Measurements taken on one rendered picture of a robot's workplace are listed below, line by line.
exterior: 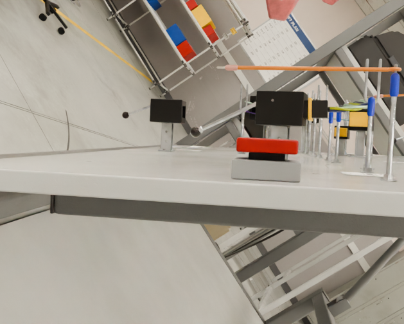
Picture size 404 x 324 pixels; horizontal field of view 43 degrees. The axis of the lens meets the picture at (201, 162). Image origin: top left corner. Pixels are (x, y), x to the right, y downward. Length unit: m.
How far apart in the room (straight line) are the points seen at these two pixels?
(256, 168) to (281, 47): 8.02
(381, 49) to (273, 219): 1.27
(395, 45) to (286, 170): 1.36
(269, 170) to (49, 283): 0.35
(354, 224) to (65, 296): 0.36
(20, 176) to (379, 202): 0.28
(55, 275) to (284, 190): 0.39
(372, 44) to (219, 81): 6.79
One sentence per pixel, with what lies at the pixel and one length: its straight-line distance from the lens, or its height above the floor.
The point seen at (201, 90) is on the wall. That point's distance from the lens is 8.47.
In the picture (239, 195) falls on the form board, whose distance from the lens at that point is 0.39.
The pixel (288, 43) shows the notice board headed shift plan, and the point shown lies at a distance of 8.44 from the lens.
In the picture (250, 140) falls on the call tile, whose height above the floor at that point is 1.10.
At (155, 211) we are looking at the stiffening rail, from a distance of 0.55.
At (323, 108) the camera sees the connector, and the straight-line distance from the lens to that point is 0.62.
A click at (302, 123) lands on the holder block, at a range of 0.62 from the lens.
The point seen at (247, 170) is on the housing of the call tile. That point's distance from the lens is 0.42.
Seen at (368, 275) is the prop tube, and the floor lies 1.13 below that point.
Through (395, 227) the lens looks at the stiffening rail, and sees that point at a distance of 0.55.
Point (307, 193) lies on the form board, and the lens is 0.39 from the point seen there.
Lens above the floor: 1.12
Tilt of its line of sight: 8 degrees down
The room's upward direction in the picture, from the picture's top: 57 degrees clockwise
